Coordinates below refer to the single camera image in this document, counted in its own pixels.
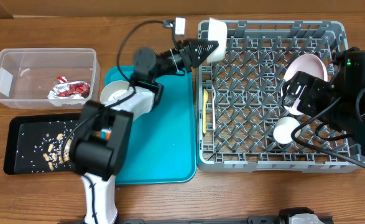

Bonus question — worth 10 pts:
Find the white cup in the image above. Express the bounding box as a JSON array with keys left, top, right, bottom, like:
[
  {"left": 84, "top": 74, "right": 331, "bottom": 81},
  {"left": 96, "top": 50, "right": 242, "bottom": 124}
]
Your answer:
[{"left": 273, "top": 116, "right": 300, "bottom": 144}]

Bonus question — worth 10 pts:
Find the white round plate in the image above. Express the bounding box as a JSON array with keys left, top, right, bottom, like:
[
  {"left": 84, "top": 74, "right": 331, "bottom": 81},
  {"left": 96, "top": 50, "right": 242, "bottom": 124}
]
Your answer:
[{"left": 280, "top": 53, "right": 329, "bottom": 116}]

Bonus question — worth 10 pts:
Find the clear plastic bin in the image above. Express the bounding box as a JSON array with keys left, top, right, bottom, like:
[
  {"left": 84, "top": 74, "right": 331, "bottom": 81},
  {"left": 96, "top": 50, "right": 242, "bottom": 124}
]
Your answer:
[{"left": 0, "top": 48, "right": 101, "bottom": 110}]

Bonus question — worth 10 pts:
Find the pile of peanuts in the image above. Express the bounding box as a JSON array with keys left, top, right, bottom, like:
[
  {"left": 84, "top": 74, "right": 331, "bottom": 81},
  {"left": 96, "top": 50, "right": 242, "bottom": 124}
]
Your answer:
[{"left": 41, "top": 133, "right": 73, "bottom": 171}]

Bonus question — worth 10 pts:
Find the yellow plastic spoon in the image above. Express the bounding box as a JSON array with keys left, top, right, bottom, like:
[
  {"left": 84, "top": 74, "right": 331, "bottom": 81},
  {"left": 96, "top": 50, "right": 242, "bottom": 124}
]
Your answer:
[{"left": 202, "top": 88, "right": 209, "bottom": 134}]

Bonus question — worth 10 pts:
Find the black tray bin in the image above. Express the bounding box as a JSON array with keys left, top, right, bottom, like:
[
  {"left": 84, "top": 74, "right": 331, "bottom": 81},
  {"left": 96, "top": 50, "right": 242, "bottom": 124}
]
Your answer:
[{"left": 3, "top": 113, "right": 80, "bottom": 175}]

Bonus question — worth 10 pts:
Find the white napkin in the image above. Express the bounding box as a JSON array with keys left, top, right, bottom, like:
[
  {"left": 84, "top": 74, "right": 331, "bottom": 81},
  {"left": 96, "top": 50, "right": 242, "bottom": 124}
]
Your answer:
[{"left": 47, "top": 91, "right": 86, "bottom": 107}]

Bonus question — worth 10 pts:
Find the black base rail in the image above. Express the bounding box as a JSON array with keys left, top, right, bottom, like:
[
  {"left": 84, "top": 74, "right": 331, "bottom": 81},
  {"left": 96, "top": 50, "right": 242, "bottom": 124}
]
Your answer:
[{"left": 57, "top": 207, "right": 335, "bottom": 224}]

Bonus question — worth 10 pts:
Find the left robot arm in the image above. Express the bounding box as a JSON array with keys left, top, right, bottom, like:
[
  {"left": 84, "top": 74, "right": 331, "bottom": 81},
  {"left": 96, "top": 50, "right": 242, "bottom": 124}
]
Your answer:
[{"left": 69, "top": 39, "right": 225, "bottom": 223}]

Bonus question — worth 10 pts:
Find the grey dishwasher rack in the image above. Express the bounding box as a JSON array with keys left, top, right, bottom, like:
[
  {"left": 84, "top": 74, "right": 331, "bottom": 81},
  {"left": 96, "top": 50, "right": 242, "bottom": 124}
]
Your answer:
[{"left": 196, "top": 20, "right": 360, "bottom": 173}]

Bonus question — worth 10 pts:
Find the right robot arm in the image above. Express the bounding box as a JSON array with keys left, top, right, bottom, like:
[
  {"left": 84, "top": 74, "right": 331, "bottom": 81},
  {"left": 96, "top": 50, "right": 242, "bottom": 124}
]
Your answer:
[{"left": 282, "top": 47, "right": 365, "bottom": 169}]

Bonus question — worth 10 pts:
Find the pile of white rice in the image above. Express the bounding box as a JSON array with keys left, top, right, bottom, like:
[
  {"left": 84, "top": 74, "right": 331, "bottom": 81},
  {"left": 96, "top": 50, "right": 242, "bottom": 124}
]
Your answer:
[{"left": 14, "top": 120, "right": 78, "bottom": 174}]

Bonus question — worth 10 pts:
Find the white plastic fork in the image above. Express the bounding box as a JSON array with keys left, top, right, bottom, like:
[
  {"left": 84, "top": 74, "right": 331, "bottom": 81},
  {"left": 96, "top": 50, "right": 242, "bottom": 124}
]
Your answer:
[{"left": 211, "top": 85, "right": 216, "bottom": 132}]

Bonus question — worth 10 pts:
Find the red silver foil wrapper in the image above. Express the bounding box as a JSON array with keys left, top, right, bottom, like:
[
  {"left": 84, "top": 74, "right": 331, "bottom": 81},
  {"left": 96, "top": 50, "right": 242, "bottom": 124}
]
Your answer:
[{"left": 48, "top": 76, "right": 91, "bottom": 99}]

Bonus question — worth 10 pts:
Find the grey bowl with rice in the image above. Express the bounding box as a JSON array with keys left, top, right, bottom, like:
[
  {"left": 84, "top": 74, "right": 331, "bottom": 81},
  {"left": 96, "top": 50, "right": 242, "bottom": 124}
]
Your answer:
[{"left": 100, "top": 80, "right": 129, "bottom": 103}]

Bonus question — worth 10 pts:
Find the white bowl with peanuts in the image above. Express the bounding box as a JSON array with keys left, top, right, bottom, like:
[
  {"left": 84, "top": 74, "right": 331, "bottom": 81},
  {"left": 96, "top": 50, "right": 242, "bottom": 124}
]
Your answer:
[{"left": 206, "top": 18, "right": 228, "bottom": 63}]

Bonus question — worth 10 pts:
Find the teal serving tray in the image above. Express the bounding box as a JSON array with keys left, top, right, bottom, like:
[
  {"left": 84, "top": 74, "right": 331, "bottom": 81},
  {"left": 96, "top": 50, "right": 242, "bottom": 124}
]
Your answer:
[{"left": 116, "top": 73, "right": 196, "bottom": 185}]

